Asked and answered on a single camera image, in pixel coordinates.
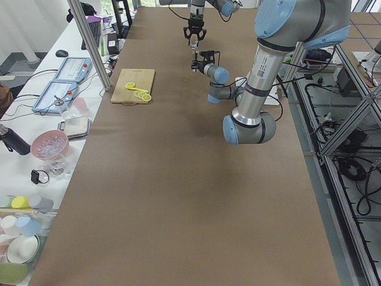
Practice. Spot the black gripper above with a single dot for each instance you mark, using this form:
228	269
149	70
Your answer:
200	66
195	22

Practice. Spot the clear glass measuring cup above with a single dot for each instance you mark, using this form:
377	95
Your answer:
193	42

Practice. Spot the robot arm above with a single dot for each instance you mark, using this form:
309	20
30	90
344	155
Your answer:
225	8
279	26

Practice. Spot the pink plastic cup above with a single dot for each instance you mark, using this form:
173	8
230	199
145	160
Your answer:
81	105

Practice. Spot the grey cup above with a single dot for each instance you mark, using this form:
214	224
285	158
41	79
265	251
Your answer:
41	203

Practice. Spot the yellow cup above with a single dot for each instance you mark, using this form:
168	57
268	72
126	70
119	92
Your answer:
21	202

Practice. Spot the light blue cup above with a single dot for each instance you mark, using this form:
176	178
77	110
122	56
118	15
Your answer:
28	226

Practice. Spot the mint green cup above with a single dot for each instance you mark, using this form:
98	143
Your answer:
6	201

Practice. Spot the white cup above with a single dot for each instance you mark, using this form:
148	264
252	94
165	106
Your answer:
8	223

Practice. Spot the lemon slice at corner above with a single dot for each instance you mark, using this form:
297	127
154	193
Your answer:
146	97

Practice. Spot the lemon slice on knife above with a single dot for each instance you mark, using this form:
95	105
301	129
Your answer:
130	85

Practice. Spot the black small box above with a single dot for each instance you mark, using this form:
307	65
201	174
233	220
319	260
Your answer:
112	43

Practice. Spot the black keyboard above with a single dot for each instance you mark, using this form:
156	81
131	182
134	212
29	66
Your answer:
95	29

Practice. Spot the far teach pendant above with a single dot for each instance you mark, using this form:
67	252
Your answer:
73	69

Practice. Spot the teach pendant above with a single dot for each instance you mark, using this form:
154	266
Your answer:
65	91
73	69

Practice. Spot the computer mouse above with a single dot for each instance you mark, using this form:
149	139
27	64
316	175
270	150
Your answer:
61	53

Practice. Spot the near teach pendant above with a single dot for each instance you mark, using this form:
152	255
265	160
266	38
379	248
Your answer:
65	91

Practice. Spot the pink bowl with ice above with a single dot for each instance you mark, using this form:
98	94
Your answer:
49	144

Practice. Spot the clear glass on side table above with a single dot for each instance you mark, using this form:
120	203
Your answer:
58	166

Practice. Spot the black water bottle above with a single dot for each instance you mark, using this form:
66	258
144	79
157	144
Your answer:
13	141

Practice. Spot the white bowl green rim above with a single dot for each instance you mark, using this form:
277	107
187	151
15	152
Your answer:
22	249

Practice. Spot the green plate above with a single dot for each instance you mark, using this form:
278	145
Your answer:
13	273

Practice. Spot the aluminium frame post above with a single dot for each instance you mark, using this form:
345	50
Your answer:
83	27

